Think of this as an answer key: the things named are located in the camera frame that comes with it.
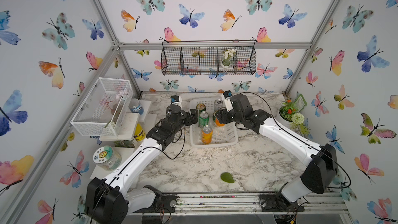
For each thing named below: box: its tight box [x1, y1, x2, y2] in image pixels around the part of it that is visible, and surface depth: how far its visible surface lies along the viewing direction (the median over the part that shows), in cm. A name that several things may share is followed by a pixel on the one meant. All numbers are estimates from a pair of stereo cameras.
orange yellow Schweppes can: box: [201, 124, 213, 145], surface depth 90 cm
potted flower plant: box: [277, 99, 311, 138], surface depth 92 cm
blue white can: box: [128, 98, 145, 116], surface depth 86 cm
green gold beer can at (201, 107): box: [195, 102, 207, 114], surface depth 100 cm
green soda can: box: [199, 110, 210, 129], surface depth 96 cm
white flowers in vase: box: [221, 48, 237, 68], surface depth 90 cm
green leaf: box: [220, 172, 235, 184], surface depth 83 cm
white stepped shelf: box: [90, 100, 157, 180], surface depth 76 cm
